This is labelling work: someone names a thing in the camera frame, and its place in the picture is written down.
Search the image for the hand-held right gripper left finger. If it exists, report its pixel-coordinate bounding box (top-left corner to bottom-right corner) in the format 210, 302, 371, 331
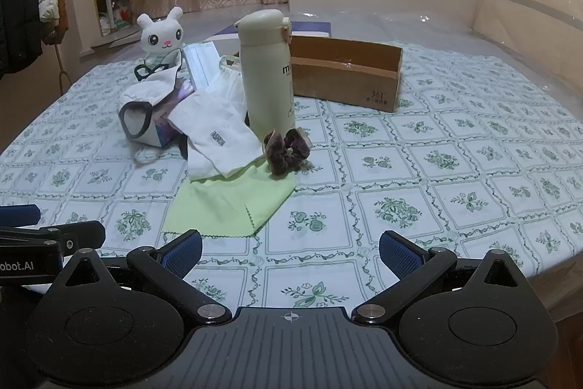
59, 230, 233, 326

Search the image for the plastic wrapped beige headboard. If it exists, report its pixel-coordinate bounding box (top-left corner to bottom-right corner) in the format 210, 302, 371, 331
469, 0, 583, 85

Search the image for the flat blue white box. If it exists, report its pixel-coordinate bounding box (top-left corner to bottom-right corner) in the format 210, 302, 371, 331
200, 21, 332, 46

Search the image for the white sock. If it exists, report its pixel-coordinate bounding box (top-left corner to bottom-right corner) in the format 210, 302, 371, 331
168, 90, 265, 182

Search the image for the purple tissue pack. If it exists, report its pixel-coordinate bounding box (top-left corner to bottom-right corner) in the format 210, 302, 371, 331
154, 79, 197, 149

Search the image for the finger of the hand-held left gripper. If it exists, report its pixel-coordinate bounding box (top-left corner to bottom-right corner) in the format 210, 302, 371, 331
0, 205, 41, 226
0, 221, 107, 257

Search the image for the brown velvet scrunchie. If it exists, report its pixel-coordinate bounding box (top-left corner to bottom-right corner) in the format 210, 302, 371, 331
263, 127, 311, 176

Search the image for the white face mask black trim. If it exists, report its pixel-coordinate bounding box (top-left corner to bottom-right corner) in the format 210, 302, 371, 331
119, 52, 187, 140

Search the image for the light green cloth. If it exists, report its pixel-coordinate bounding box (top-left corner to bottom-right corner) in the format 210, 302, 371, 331
163, 163, 297, 237

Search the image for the pack of blue face masks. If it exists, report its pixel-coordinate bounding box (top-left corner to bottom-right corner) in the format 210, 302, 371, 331
182, 42, 219, 91

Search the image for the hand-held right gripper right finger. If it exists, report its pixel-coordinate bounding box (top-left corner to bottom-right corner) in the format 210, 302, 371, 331
352, 230, 529, 324

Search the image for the white bunny plush toy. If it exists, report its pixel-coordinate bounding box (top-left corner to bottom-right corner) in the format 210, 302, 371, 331
137, 7, 185, 66

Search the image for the brown coat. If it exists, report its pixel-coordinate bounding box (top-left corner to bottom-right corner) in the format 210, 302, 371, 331
43, 0, 69, 46

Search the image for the coat rack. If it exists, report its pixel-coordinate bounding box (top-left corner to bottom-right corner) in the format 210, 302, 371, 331
0, 0, 70, 90

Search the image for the cream thermos bottle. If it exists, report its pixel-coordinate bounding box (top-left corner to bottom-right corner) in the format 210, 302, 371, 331
234, 9, 298, 140

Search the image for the cream plastic bag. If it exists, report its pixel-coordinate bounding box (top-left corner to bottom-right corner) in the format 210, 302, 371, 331
207, 55, 249, 121

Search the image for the brown cardboard box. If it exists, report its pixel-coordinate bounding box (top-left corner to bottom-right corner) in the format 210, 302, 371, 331
233, 34, 404, 113

